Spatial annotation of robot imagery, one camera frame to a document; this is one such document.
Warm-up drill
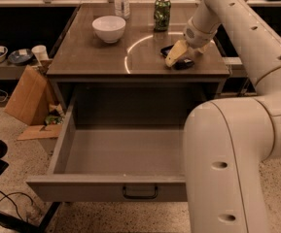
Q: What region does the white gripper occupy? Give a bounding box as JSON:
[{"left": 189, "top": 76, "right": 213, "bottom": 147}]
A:
[{"left": 165, "top": 17, "right": 219, "bottom": 67}]

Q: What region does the blue rxbar blueberry wrapper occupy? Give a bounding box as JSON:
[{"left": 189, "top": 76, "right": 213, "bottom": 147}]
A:
[{"left": 160, "top": 45, "right": 194, "bottom": 70}]

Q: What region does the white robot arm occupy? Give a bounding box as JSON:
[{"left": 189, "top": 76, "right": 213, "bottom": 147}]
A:
[{"left": 165, "top": 0, "right": 281, "bottom": 233}]

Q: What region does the grey drawer cabinet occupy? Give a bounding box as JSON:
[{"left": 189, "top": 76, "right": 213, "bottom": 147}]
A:
[{"left": 48, "top": 1, "right": 229, "bottom": 108}]

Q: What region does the open grey top drawer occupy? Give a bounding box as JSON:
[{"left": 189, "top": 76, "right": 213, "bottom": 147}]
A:
[{"left": 26, "top": 86, "right": 212, "bottom": 203}]

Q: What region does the green soda can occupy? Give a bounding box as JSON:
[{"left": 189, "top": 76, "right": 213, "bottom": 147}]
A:
[{"left": 154, "top": 0, "right": 171, "bottom": 32}]

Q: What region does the white ceramic bowl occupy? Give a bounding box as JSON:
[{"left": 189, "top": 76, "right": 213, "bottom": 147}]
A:
[{"left": 92, "top": 16, "right": 126, "bottom": 44}]

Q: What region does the clear plastic water bottle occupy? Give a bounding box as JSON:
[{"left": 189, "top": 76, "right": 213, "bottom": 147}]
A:
[{"left": 114, "top": 0, "right": 130, "bottom": 19}]

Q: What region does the white paper cup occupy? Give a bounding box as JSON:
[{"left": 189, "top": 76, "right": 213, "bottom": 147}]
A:
[{"left": 32, "top": 45, "right": 49, "bottom": 61}]

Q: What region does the green snack bag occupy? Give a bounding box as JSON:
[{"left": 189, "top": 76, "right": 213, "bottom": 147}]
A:
[{"left": 45, "top": 115, "right": 63, "bottom": 125}]

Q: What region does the brown cardboard box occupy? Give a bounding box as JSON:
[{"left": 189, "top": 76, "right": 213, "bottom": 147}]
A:
[{"left": 4, "top": 64, "right": 59, "bottom": 126}]

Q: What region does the dark blue bowl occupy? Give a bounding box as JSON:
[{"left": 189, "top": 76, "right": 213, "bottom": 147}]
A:
[{"left": 8, "top": 49, "right": 33, "bottom": 65}]

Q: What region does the low grey shelf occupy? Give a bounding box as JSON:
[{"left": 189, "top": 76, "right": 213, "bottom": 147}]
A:
[{"left": 0, "top": 59, "right": 53, "bottom": 81}]

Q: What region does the black drawer handle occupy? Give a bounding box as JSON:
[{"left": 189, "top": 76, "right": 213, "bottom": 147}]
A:
[{"left": 123, "top": 186, "right": 158, "bottom": 200}]

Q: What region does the black floor cable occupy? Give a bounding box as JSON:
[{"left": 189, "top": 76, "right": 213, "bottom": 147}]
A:
[{"left": 0, "top": 184, "right": 42, "bottom": 223}]

